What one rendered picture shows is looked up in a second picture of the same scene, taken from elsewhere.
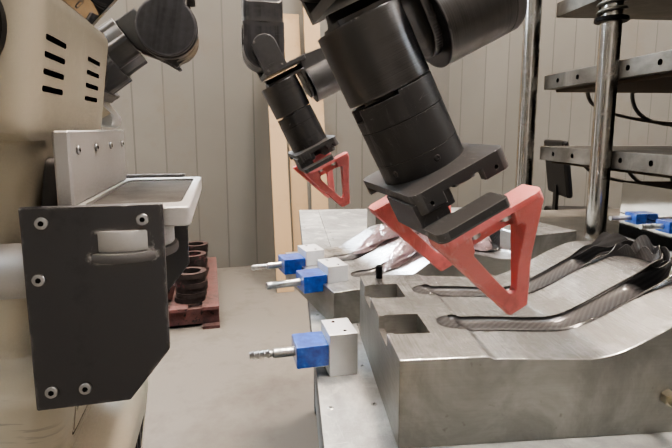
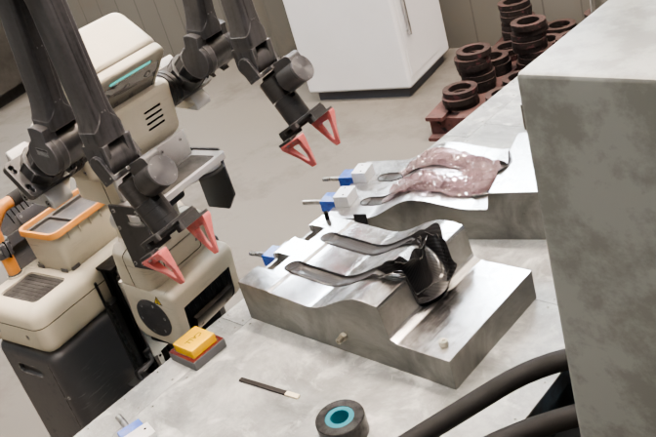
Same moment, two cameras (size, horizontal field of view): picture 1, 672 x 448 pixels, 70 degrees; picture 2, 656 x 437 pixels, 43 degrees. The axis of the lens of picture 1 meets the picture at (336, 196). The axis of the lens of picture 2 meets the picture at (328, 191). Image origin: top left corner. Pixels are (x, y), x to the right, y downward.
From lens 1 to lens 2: 150 cm
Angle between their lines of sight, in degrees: 55
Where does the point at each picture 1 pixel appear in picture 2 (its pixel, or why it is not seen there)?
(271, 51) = (249, 69)
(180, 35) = (202, 66)
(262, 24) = (241, 52)
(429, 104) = (145, 214)
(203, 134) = not seen: outside the picture
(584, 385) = (307, 317)
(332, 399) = not seen: hidden behind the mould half
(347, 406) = not seen: hidden behind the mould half
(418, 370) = (245, 288)
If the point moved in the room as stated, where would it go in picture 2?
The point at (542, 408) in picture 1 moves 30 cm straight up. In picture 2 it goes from (295, 321) to (246, 182)
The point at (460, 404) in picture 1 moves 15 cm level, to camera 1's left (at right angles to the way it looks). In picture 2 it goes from (265, 307) to (221, 287)
